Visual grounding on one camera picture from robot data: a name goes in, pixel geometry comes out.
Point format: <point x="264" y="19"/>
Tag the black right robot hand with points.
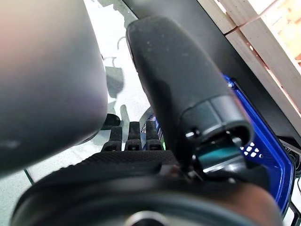
<point x="169" y="70"/>

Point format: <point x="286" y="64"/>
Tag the blue plastic basket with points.
<point x="268" y="136"/>

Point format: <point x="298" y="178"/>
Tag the black robot foot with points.
<point x="113" y="120"/>

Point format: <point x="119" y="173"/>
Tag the light wooden crate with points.
<point x="270" y="47"/>

